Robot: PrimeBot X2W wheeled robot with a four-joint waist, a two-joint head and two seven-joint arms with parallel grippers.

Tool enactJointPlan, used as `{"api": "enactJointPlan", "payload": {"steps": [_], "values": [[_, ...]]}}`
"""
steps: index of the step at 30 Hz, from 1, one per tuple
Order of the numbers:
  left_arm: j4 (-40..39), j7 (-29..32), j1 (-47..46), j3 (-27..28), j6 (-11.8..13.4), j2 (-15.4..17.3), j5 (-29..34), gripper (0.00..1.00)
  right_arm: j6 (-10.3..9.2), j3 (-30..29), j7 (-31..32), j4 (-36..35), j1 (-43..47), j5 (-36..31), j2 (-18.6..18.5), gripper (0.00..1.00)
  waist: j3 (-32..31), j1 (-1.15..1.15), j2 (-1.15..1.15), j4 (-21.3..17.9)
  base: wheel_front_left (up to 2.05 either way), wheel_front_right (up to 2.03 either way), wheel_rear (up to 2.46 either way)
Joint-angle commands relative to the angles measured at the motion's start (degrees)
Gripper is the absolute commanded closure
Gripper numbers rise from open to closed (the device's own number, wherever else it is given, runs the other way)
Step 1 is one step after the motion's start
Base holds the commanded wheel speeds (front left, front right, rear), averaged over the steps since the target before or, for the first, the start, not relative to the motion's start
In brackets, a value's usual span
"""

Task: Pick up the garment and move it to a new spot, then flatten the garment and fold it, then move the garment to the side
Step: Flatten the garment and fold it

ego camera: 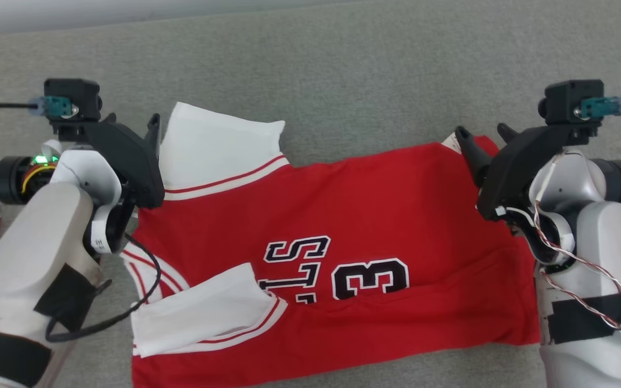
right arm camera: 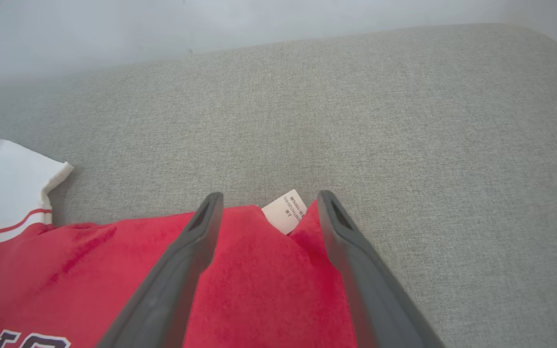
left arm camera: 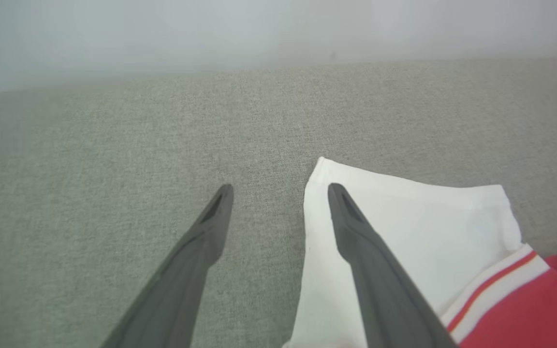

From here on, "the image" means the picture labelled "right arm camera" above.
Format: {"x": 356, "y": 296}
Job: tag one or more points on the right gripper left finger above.
{"x": 172, "y": 290}

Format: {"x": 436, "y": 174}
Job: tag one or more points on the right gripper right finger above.
{"x": 370, "y": 299}

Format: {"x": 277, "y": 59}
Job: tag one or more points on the red shirt with white sleeves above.
{"x": 259, "y": 290}

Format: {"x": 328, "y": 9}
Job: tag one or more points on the grey fabric sofa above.
{"x": 356, "y": 121}

